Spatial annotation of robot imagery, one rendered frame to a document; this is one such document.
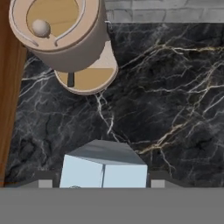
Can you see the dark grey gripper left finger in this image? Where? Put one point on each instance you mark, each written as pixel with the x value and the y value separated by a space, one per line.
pixel 45 183

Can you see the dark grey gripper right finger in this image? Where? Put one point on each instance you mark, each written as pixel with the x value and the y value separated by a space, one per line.
pixel 157 183

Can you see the pale blue milk carton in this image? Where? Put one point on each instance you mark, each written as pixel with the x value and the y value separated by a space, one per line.
pixel 122 175

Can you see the brown wooden cabinet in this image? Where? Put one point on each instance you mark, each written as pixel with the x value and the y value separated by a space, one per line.
pixel 10 102

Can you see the beige round coffee machine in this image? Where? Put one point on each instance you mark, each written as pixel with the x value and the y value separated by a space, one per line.
pixel 75 55

